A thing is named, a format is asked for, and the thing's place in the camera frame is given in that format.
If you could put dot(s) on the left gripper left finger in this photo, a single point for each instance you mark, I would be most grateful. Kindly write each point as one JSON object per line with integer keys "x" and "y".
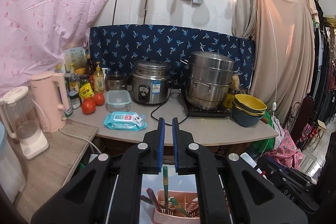
{"x": 161, "y": 143}

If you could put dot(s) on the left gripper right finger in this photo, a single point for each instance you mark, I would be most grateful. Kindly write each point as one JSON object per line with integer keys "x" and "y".
{"x": 175, "y": 128}

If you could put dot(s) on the dark red chopstick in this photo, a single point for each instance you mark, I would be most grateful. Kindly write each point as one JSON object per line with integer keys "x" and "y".
{"x": 153, "y": 199}
{"x": 146, "y": 199}

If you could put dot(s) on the pink floral garment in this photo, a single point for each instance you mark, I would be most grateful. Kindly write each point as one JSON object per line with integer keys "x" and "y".
{"x": 287, "y": 153}

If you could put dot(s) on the blue wet wipes pack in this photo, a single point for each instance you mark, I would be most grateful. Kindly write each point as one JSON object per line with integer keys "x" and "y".
{"x": 125, "y": 121}

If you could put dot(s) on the black induction cooker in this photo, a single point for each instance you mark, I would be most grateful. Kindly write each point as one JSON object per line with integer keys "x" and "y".
{"x": 219, "y": 112}

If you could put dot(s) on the green plastic bag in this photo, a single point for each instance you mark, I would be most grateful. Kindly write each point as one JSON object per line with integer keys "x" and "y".
{"x": 266, "y": 145}

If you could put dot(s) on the grey back counter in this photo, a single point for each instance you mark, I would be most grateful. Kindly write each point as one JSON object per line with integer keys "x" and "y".
{"x": 205, "y": 131}

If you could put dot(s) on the steel rice cooker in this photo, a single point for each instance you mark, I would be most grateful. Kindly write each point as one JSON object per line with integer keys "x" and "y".
{"x": 150, "y": 82}

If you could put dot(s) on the pink perforated utensil holder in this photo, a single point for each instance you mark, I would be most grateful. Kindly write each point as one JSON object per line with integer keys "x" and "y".
{"x": 188, "y": 200}

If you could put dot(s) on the clear food container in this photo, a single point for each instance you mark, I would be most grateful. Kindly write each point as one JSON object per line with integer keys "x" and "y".
{"x": 117, "y": 100}

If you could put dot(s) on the stacked steel steamer pot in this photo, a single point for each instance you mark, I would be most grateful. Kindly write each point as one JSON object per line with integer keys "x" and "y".
{"x": 209, "y": 76}

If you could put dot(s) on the stacked yellow blue bowls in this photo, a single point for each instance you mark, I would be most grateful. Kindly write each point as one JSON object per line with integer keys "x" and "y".
{"x": 247, "y": 110}

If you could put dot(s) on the small steel lidded pot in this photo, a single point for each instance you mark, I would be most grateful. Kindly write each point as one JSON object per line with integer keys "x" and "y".
{"x": 116, "y": 81}

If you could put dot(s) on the right tomato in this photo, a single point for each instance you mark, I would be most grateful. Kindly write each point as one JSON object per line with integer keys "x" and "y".
{"x": 99, "y": 99}

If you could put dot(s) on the tomato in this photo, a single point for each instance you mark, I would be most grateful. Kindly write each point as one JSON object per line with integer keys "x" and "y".
{"x": 99, "y": 99}
{"x": 88, "y": 106}

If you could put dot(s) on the left tomato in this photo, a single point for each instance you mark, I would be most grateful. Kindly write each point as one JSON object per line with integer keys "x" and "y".
{"x": 88, "y": 106}

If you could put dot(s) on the yellow oil bottle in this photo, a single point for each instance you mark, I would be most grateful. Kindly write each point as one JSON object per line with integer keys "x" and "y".
{"x": 98, "y": 79}

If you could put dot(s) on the yellow seasoning packet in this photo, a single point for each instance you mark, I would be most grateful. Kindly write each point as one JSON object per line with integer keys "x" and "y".
{"x": 86, "y": 91}

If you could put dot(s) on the navy floral backsplash cloth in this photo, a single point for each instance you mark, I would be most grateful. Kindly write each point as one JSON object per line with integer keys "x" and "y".
{"x": 118, "y": 47}

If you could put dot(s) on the pink electric kettle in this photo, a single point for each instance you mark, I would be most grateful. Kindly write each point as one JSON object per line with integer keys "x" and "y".
{"x": 50, "y": 95}

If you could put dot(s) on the white blender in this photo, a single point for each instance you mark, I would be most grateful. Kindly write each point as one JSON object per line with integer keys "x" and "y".
{"x": 19, "y": 116}

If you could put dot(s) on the white dish drainer box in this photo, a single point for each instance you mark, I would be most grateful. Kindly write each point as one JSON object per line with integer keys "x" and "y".
{"x": 12, "y": 178}

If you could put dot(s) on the beige curtain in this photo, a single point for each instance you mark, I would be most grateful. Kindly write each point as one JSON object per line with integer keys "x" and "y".
{"x": 284, "y": 59}

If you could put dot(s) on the pink dotted curtain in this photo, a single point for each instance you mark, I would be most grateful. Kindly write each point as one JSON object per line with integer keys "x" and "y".
{"x": 34, "y": 34}

